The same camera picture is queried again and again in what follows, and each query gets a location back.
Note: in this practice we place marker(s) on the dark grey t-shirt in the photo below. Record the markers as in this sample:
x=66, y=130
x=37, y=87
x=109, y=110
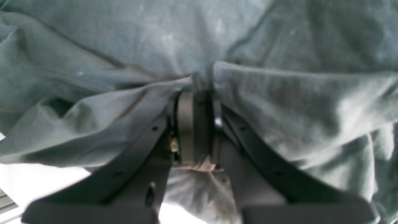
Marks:
x=316, y=79

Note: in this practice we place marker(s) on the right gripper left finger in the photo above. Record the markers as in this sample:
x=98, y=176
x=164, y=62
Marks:
x=130, y=188

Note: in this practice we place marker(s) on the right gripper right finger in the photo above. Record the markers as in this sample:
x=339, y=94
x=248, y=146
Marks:
x=267, y=189

